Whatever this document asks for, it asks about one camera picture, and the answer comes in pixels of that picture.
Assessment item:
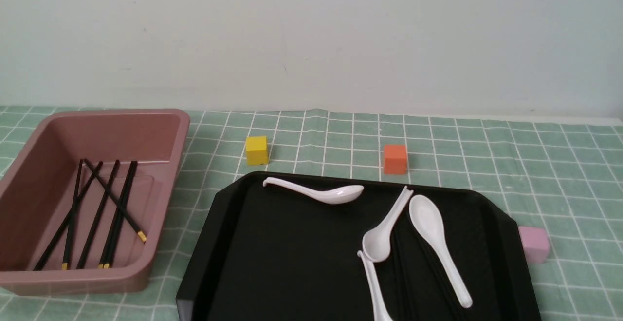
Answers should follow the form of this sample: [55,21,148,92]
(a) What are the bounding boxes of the white spoon right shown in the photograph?
[409,195,473,308]

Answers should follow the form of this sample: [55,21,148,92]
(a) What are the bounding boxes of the white spoon bottom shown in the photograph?
[357,250,393,321]

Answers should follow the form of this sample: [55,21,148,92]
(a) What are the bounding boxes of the orange cube block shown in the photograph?
[383,144,408,175]

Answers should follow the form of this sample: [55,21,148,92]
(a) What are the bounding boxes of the pink plastic bin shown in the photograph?
[0,109,190,295]

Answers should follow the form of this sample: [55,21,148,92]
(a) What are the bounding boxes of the black chopstick gold tip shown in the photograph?
[98,161,135,269]
[76,160,120,269]
[104,161,138,269]
[33,174,95,271]
[61,159,84,270]

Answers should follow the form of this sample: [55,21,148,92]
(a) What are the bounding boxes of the white spoon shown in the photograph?
[357,250,393,321]
[409,195,473,308]
[362,186,414,263]
[262,177,364,204]

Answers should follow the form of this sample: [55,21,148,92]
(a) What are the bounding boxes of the yellow cube block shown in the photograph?
[245,136,269,166]

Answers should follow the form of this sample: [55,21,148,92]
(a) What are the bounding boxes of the black chopstick crossing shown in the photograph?
[82,159,147,243]

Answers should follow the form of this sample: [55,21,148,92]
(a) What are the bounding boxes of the black plastic tray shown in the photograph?
[176,171,541,321]

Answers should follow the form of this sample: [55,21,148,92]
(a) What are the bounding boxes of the white spoon middle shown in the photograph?
[362,186,414,263]

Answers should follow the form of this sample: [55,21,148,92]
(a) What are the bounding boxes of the green checkered tablecloth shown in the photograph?
[0,109,623,321]

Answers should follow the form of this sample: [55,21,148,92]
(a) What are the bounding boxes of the white spoon top left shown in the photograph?
[262,177,364,204]

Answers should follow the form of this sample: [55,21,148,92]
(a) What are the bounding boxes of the pink cube block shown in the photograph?
[518,226,551,264]

